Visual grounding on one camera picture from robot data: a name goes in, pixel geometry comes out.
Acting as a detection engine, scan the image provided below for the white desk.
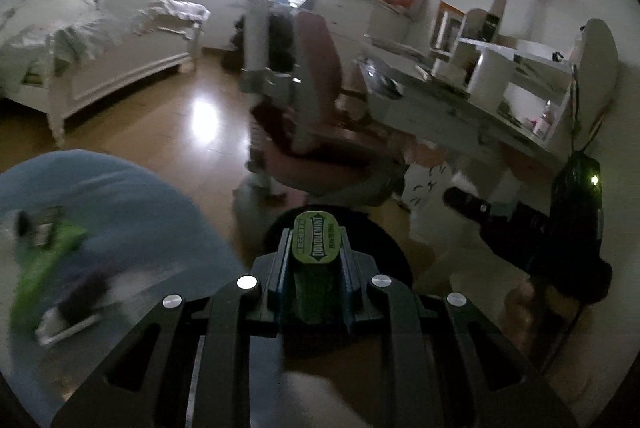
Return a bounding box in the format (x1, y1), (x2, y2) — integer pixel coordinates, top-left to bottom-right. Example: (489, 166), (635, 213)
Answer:
(355, 48), (570, 171)

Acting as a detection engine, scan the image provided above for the white desk shelf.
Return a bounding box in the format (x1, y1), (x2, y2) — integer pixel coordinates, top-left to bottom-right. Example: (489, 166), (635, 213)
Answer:
(429, 0), (622, 154)

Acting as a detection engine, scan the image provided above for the white dresser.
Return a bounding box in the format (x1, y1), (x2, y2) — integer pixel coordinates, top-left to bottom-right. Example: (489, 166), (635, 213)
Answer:
(307, 0), (428, 62)

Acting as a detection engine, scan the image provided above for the white bed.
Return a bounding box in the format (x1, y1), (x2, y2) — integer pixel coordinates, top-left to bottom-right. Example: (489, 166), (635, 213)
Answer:
(1, 0), (209, 147)

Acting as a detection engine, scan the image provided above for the pink desk chair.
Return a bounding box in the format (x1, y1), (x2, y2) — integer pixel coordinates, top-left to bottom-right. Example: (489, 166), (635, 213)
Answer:
(240, 10), (408, 206)

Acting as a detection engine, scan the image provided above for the green doublemint gum container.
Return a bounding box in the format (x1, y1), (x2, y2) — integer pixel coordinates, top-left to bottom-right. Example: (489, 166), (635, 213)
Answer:
(292, 211), (342, 325)

